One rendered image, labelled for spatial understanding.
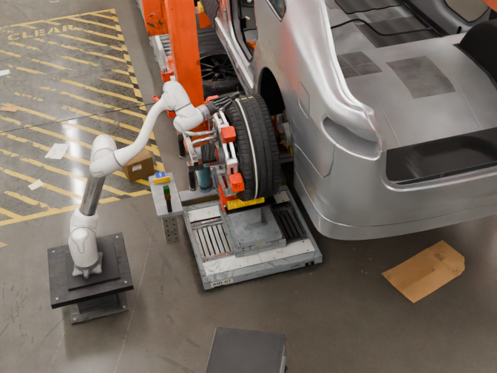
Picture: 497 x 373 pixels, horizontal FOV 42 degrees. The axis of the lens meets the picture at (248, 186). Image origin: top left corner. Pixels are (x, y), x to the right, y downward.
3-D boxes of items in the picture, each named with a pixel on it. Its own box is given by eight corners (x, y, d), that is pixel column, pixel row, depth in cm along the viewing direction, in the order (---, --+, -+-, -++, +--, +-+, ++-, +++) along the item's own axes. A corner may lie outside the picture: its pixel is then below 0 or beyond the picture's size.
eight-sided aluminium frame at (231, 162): (241, 211, 401) (236, 140, 366) (231, 213, 399) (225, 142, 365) (220, 160, 441) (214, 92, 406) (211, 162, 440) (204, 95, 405)
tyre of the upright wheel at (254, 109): (260, 177, 449) (287, 208, 388) (228, 185, 445) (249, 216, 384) (247, 85, 428) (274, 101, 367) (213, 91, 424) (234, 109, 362)
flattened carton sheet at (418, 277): (472, 267, 433) (473, 263, 431) (412, 304, 411) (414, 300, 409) (439, 241, 453) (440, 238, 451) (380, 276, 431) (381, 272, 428)
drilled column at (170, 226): (180, 240, 466) (173, 196, 439) (166, 243, 464) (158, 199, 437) (177, 231, 473) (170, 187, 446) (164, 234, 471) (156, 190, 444)
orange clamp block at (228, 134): (234, 141, 377) (236, 136, 369) (222, 143, 376) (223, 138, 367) (232, 130, 379) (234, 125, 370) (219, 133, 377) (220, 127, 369)
